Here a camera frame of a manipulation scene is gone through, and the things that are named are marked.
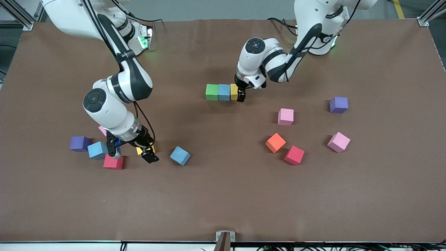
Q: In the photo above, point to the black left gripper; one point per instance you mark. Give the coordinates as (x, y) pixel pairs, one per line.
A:
(240, 87)

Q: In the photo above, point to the blue foam cube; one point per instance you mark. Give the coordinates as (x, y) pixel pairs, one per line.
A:
(95, 151)
(180, 155)
(224, 92)

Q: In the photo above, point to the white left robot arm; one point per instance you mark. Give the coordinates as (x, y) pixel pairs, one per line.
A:
(251, 62)

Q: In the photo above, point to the pink foam cube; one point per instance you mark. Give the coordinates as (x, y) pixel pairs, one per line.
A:
(102, 130)
(338, 142)
(285, 116)

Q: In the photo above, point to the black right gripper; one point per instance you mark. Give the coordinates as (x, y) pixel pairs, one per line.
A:
(143, 142)

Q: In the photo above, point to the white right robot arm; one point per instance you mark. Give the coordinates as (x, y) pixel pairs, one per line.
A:
(115, 115)

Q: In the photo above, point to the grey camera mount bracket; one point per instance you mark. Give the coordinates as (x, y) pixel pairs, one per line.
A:
(224, 244)

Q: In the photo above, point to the orange foam cube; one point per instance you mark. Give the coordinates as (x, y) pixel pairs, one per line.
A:
(275, 143)

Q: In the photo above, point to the green foam cube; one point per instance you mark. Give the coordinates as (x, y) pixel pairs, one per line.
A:
(212, 92)

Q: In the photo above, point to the white table front rail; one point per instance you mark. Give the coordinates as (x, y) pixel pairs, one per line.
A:
(52, 246)

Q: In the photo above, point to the purple foam cube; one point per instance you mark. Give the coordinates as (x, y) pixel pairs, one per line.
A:
(339, 105)
(80, 143)

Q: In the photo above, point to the yellow foam cube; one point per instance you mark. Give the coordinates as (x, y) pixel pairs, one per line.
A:
(233, 91)
(140, 151)

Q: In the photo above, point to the red foam cube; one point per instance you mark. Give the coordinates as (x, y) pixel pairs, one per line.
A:
(113, 163)
(294, 155)

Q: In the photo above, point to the brown table cover sheet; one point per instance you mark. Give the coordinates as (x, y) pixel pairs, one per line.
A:
(223, 195)

